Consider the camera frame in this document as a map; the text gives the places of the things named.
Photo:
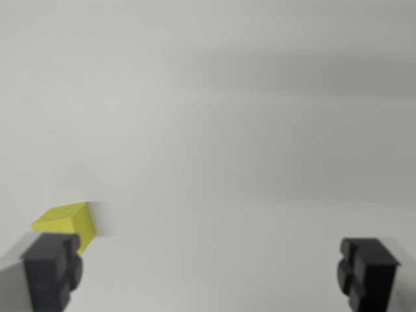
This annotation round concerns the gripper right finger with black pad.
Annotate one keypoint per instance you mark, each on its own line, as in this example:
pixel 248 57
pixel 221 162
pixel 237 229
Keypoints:
pixel 370 273

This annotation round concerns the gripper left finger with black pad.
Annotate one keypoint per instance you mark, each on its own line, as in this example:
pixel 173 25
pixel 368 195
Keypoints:
pixel 45 273

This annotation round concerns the yellow cube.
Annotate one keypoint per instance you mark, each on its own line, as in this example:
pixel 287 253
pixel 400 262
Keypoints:
pixel 76 219

